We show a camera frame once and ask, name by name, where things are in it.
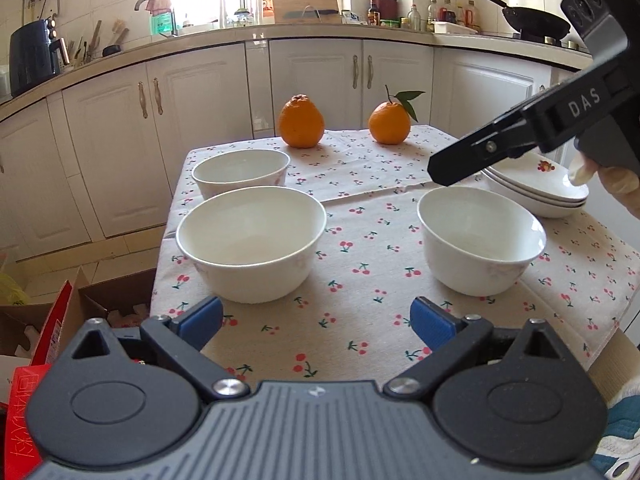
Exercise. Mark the dark blue air fryer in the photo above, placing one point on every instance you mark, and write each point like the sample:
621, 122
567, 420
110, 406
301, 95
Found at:
35, 57

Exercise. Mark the person's right hand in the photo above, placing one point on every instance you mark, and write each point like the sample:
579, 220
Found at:
620, 182

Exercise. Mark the brown cardboard box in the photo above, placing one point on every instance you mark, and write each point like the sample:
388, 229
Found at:
110, 295

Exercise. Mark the red cardboard box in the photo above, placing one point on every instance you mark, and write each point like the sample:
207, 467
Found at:
30, 410

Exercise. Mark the white floral bowl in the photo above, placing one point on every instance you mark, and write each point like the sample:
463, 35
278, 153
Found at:
480, 240
240, 167
250, 240

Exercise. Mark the white small-cherry tablecloth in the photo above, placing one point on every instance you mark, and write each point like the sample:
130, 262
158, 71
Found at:
360, 165

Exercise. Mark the beige cherry-print tablecloth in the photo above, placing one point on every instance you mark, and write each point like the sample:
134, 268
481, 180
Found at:
365, 280

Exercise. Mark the dark red knife block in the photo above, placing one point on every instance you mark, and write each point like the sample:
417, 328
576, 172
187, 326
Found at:
386, 7

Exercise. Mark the orange with green leaf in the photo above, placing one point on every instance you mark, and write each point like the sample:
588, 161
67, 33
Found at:
389, 124

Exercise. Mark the utensil holder with utensils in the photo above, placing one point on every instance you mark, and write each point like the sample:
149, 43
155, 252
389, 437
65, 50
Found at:
82, 50

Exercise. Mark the white kitchen cabinet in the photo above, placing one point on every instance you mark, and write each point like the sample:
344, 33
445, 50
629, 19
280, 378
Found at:
210, 110

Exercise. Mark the black wok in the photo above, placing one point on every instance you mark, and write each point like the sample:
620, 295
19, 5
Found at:
537, 20

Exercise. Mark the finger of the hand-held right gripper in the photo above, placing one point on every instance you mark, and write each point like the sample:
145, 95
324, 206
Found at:
465, 160

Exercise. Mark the red label condiment bottle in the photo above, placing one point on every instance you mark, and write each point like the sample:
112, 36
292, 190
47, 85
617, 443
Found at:
470, 15

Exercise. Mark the small black lid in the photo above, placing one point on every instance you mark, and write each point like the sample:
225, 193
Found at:
112, 50

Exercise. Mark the white fruit-print plate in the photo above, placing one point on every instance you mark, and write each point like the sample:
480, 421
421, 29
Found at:
545, 211
550, 180
542, 200

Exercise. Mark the steel kitchen faucet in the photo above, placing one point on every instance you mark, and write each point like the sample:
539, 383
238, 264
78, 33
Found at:
150, 2

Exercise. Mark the yellow plastic bag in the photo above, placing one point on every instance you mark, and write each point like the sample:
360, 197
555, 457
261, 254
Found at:
12, 290

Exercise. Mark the bumpy orange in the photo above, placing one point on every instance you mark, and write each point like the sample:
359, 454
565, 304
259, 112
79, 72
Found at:
301, 122

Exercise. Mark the green dish soap bottle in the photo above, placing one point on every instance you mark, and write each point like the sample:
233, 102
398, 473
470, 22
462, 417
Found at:
162, 22

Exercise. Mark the dark sauce bottle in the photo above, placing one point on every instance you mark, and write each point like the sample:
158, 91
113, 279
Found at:
373, 12

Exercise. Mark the wooden cutting board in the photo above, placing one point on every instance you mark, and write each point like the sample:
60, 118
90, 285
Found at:
305, 5

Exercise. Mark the clear glass bottle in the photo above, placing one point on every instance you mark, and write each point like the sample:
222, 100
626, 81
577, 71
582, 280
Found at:
413, 19

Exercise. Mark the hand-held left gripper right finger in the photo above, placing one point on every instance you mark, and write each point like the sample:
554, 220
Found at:
431, 325

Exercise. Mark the white rectangular tray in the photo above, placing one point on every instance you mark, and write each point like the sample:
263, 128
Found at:
455, 27

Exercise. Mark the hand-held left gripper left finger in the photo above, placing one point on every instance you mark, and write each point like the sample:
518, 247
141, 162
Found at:
202, 322

